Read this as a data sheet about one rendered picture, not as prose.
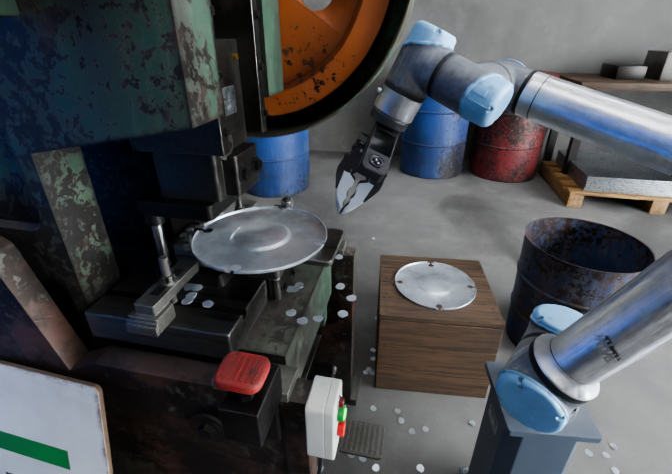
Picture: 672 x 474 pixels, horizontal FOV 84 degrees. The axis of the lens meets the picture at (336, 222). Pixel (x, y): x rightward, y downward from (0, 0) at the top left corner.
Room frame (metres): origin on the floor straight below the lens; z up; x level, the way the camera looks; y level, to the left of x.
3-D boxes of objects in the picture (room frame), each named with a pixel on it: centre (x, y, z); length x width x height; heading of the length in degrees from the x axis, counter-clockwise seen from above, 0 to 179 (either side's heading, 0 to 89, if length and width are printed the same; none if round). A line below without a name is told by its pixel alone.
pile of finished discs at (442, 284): (1.13, -0.36, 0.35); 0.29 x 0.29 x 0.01
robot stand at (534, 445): (0.58, -0.46, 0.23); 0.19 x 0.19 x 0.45; 85
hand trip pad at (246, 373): (0.38, 0.13, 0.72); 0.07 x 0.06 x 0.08; 78
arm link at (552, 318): (0.57, -0.45, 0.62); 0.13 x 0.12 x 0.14; 139
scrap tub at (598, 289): (1.23, -0.94, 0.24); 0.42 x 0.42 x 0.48
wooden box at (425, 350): (1.13, -0.36, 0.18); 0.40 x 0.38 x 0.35; 83
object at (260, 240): (0.72, 0.16, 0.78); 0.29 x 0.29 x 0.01
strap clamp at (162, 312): (0.58, 0.32, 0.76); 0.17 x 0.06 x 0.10; 168
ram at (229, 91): (0.74, 0.25, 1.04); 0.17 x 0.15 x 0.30; 78
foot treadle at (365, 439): (0.72, 0.16, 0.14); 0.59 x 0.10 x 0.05; 78
